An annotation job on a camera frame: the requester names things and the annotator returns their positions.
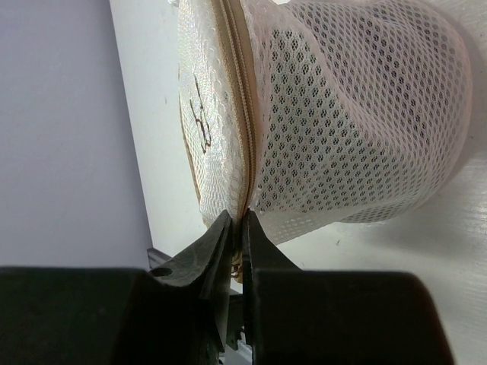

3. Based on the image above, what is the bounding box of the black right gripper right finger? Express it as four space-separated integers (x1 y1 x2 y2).
241 211 454 364

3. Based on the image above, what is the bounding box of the white mesh laundry bag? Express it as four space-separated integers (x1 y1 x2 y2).
167 0 475 284

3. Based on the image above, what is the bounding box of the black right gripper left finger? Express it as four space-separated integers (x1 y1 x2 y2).
1 212 232 364

